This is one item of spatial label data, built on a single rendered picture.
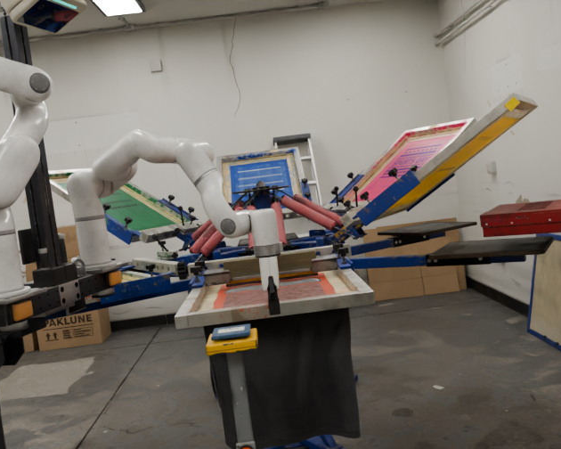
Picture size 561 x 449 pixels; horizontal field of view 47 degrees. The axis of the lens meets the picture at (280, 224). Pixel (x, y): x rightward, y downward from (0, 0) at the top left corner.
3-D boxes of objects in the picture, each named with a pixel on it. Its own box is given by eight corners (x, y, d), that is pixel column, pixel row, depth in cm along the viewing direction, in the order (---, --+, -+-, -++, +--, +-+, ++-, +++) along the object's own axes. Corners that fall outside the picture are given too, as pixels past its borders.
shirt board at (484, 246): (556, 253, 284) (554, 235, 283) (546, 270, 249) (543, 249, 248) (289, 266, 348) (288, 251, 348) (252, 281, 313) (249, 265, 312)
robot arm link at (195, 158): (131, 148, 194) (158, 148, 207) (171, 203, 191) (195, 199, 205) (166, 112, 188) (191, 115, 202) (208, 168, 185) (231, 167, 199)
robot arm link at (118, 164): (136, 112, 188) (169, 116, 206) (53, 181, 202) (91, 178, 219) (161, 153, 187) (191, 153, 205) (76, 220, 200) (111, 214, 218)
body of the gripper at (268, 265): (255, 250, 191) (259, 288, 192) (254, 254, 181) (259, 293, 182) (280, 248, 191) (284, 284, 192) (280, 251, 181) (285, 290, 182)
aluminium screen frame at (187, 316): (375, 304, 186) (374, 291, 186) (175, 330, 185) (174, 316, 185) (342, 267, 265) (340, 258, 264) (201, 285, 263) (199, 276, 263)
